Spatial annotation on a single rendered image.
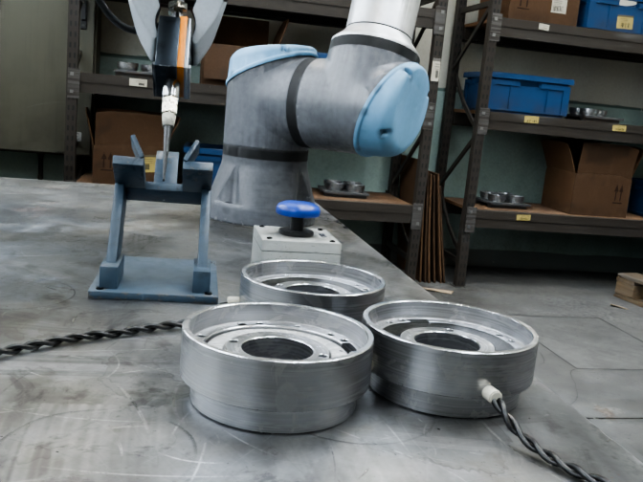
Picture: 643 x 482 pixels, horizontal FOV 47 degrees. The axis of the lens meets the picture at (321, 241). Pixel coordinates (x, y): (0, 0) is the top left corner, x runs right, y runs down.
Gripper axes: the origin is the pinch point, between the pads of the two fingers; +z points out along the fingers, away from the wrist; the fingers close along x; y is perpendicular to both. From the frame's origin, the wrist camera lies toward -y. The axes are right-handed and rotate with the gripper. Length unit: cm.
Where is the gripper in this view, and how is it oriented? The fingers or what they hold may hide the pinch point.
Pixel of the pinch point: (174, 46)
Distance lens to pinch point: 61.8
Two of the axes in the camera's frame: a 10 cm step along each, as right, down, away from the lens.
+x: -9.8, -0.6, -1.6
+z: -0.9, 9.8, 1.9
